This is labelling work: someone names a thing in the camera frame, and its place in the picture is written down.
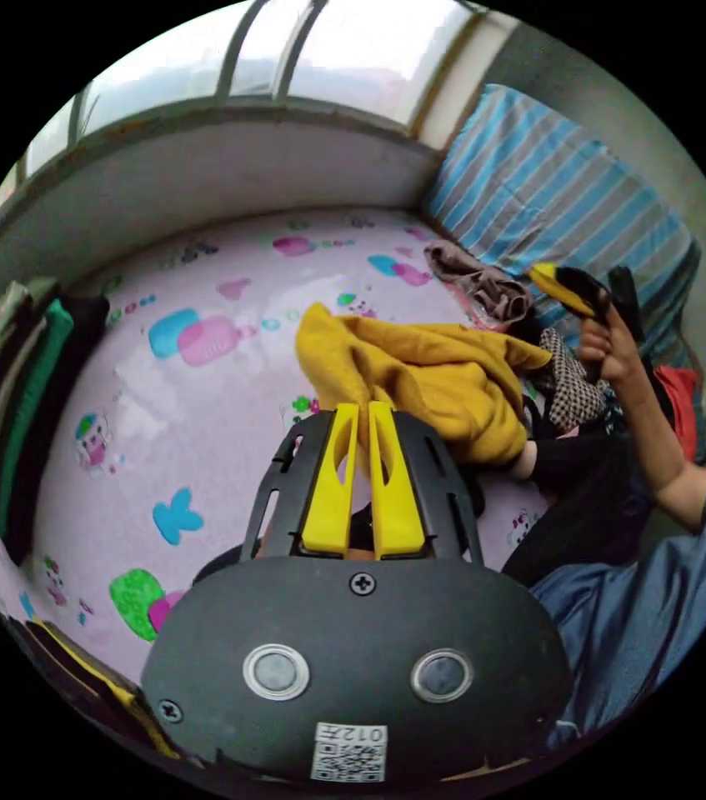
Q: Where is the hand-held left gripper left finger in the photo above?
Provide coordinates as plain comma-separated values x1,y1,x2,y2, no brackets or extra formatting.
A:
301,402,360,555

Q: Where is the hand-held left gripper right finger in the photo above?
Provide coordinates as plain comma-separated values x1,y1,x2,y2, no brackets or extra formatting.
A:
367,400,426,561

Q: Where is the orange hooded jacket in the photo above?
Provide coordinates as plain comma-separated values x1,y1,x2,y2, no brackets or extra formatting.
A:
294,301,555,468

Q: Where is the person's right forearm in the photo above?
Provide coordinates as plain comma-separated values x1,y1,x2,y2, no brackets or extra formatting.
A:
613,368,706,533

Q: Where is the person's right hand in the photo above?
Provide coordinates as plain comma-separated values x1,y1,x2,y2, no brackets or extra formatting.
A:
577,304,643,390

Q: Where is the pile of clothes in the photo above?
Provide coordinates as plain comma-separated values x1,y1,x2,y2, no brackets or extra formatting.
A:
424,240,626,438
0,277,111,567

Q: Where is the blue striped pillow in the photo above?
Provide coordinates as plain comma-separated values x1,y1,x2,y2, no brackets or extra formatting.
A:
421,84,703,376

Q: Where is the red cloth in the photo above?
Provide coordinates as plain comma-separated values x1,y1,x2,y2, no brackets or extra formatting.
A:
653,365,703,465

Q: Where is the bed with pink printed sheet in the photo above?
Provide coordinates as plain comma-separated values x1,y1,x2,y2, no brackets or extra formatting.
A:
0,209,553,686

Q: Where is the person's body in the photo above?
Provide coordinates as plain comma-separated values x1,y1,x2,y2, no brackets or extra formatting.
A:
501,429,706,754

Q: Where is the window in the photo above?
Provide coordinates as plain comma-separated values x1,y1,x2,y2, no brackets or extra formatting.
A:
0,0,491,220

